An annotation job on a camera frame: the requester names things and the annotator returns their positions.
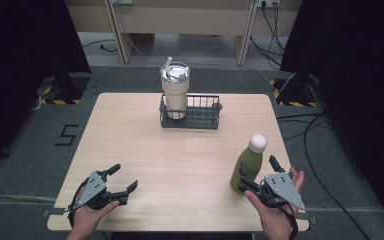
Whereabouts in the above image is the dark wire basket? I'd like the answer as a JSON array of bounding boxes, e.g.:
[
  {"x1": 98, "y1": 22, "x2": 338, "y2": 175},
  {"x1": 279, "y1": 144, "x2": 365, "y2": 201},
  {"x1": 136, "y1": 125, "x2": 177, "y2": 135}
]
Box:
[{"x1": 159, "y1": 94, "x2": 224, "y2": 131}]

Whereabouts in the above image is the black left gripper strap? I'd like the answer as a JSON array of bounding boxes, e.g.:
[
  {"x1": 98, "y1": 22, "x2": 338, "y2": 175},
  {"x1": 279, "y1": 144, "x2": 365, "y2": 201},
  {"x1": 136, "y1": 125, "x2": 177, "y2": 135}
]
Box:
[{"x1": 66, "y1": 177, "x2": 91, "y2": 230}]

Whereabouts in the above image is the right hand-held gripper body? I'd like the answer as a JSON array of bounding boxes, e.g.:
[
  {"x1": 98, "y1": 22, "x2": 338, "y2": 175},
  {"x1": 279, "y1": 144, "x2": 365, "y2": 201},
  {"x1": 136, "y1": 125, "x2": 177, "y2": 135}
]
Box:
[{"x1": 253, "y1": 171, "x2": 307, "y2": 210}]

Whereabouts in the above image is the black curtain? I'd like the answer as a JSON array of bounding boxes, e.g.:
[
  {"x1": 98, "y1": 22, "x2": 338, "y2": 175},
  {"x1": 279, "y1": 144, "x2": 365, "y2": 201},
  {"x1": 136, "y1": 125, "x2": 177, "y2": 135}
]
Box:
[
  {"x1": 0, "y1": 0, "x2": 92, "y2": 174},
  {"x1": 279, "y1": 0, "x2": 384, "y2": 231}
]

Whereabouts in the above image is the white tumbler with clear lid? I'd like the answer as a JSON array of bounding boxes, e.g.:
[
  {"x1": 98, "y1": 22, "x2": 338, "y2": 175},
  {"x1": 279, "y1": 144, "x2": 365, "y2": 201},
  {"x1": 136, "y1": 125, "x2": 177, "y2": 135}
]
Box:
[{"x1": 159, "y1": 55, "x2": 192, "y2": 121}]

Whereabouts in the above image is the black right gripper strap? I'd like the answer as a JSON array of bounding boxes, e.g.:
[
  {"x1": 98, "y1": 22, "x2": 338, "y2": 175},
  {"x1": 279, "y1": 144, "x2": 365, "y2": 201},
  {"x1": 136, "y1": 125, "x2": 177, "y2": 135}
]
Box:
[{"x1": 278, "y1": 201, "x2": 300, "y2": 240}]

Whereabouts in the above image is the green bottle with white cap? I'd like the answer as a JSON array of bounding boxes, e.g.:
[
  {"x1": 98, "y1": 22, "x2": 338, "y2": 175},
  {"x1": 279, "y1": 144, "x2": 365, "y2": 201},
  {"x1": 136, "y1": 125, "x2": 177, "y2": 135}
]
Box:
[{"x1": 229, "y1": 133, "x2": 269, "y2": 194}]

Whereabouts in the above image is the person's left hand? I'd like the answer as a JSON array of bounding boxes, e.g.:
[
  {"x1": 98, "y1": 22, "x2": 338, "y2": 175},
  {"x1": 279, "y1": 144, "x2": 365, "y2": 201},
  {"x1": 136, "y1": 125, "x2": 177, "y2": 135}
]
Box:
[{"x1": 69, "y1": 185, "x2": 121, "y2": 240}]

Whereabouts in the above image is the white wall socket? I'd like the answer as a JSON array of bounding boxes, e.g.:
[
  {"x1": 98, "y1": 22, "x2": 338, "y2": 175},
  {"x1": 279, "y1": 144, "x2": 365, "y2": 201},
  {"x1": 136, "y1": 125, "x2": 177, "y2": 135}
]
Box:
[{"x1": 256, "y1": 0, "x2": 282, "y2": 9}]

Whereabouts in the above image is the person's right hand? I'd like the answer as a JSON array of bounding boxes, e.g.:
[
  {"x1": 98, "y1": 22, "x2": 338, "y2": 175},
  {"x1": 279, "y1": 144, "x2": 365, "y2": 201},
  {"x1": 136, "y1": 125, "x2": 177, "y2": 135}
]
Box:
[{"x1": 244, "y1": 166, "x2": 305, "y2": 240}]

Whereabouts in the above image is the black stand base striped tape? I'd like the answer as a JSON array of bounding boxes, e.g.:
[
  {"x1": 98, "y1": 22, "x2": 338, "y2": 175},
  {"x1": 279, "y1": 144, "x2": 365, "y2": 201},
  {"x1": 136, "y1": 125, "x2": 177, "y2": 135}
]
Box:
[
  {"x1": 268, "y1": 72, "x2": 320, "y2": 108},
  {"x1": 38, "y1": 71, "x2": 92, "y2": 106}
]

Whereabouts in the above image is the black gripper strap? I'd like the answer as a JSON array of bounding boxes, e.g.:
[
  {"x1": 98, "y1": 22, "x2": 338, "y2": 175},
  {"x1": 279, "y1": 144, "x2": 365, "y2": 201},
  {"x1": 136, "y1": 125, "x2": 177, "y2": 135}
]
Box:
[
  {"x1": 66, "y1": 177, "x2": 91, "y2": 230},
  {"x1": 278, "y1": 201, "x2": 300, "y2": 240}
]

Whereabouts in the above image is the white floor cable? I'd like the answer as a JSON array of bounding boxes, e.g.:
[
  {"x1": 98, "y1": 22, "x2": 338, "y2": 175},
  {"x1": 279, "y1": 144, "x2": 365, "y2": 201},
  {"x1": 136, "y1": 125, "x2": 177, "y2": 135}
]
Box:
[{"x1": 122, "y1": 31, "x2": 296, "y2": 94}]

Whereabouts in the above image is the short black floor cable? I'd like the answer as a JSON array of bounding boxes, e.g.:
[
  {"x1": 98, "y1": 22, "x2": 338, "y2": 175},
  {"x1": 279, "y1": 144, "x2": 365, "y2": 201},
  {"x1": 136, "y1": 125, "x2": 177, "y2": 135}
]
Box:
[{"x1": 81, "y1": 38, "x2": 119, "y2": 54}]

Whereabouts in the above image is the long black floor cable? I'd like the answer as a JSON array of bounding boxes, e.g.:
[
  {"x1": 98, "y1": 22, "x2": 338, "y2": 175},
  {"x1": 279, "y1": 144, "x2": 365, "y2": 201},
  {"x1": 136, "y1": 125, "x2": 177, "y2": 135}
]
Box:
[{"x1": 302, "y1": 112, "x2": 372, "y2": 240}]

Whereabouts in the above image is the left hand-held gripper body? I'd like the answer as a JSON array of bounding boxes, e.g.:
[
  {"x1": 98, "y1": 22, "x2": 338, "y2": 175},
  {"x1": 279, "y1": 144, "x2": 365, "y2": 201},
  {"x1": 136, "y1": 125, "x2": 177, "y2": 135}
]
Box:
[{"x1": 70, "y1": 170, "x2": 120, "y2": 211}]

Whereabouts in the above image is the beige desk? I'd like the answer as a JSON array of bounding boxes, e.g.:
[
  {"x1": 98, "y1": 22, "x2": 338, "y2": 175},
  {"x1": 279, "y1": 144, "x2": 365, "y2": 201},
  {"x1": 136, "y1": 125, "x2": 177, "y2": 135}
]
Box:
[{"x1": 64, "y1": 0, "x2": 304, "y2": 66}]

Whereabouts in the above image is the black hanging cable bundle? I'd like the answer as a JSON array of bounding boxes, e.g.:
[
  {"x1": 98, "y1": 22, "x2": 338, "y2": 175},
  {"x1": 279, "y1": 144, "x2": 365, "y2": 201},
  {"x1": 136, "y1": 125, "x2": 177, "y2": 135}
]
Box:
[{"x1": 248, "y1": 0, "x2": 287, "y2": 70}]

